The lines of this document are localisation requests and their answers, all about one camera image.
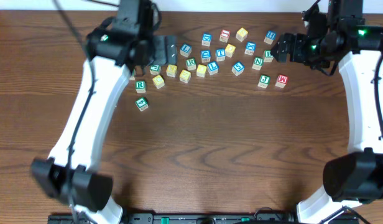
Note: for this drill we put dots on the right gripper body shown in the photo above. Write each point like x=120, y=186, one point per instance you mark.
x=307, y=51

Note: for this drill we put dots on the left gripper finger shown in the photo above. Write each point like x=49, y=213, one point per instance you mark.
x=160, y=51
x=171, y=49

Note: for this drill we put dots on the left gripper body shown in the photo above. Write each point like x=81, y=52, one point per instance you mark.
x=170, y=49

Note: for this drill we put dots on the green B block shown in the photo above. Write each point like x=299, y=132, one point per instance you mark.
x=268, y=57

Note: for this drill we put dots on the green r block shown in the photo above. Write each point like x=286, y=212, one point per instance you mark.
x=140, y=86
x=191, y=64

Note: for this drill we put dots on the yellow O block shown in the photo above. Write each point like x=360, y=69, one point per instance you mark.
x=229, y=50
x=201, y=70

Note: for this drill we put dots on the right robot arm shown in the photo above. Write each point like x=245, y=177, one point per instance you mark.
x=339, y=41

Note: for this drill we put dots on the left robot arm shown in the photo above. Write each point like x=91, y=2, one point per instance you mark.
x=70, y=173

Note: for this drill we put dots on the blue L block upper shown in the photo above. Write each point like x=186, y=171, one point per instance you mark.
x=185, y=50

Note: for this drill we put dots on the blue l block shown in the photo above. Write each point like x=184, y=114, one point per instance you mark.
x=213, y=68
x=185, y=50

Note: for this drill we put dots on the blue H block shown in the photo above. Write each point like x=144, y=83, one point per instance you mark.
x=270, y=37

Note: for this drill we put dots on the green J block left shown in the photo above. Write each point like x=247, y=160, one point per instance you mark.
x=155, y=69

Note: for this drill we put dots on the green j block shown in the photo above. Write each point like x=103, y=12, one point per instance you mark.
x=155, y=69
x=264, y=81

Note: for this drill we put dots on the green 7 block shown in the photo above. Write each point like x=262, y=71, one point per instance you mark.
x=133, y=75

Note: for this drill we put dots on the red M block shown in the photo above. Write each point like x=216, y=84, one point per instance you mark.
x=281, y=81

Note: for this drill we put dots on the blue X block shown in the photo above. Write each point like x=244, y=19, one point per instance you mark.
x=250, y=48

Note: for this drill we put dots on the yellow K block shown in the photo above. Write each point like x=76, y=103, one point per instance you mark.
x=171, y=70

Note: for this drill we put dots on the green J block right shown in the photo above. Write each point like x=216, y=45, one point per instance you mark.
x=264, y=81

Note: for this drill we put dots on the yellow C block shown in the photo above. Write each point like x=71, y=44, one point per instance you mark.
x=158, y=81

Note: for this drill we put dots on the blue D block upper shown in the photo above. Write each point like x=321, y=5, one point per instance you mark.
x=206, y=39

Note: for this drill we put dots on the blue d block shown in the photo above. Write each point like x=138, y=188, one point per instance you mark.
x=205, y=56
x=206, y=39

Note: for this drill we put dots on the blue D block lower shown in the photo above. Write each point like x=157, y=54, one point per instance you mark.
x=205, y=56

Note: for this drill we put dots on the yellow S block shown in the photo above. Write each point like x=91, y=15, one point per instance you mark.
x=185, y=76

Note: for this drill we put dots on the yellow 6 block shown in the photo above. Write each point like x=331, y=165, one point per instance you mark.
x=241, y=34

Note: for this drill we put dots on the blue 5 block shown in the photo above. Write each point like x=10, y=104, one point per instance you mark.
x=238, y=68

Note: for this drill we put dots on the blue L block lower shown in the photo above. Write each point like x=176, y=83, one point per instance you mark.
x=213, y=68

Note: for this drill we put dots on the blue T block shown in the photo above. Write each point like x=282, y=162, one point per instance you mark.
x=220, y=55

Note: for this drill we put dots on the green 4 block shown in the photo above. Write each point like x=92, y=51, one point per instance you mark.
x=142, y=104

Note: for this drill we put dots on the red I block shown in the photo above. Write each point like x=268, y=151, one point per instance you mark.
x=224, y=36

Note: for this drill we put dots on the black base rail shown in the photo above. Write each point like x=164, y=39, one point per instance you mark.
x=262, y=217

